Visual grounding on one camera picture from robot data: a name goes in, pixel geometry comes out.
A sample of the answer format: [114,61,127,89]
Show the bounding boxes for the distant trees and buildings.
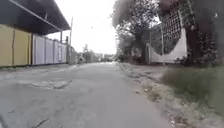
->
[71,43,118,64]

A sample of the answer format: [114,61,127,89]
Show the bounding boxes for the grey concrete road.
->
[0,61,174,128]

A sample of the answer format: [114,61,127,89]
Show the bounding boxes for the trees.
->
[111,0,224,67]

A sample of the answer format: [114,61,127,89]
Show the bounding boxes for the utility pole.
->
[68,16,74,65]

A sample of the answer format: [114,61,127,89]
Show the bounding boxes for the white metal fence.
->
[31,33,68,66]

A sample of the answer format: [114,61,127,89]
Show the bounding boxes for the grass verge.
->
[115,61,224,128]

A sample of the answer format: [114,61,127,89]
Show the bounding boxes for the dark canopy roof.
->
[0,0,72,36]

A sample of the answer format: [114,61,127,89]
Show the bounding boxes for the white wall with lattice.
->
[145,1,189,65]

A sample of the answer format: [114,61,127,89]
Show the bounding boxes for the yellow wall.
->
[0,23,33,68]

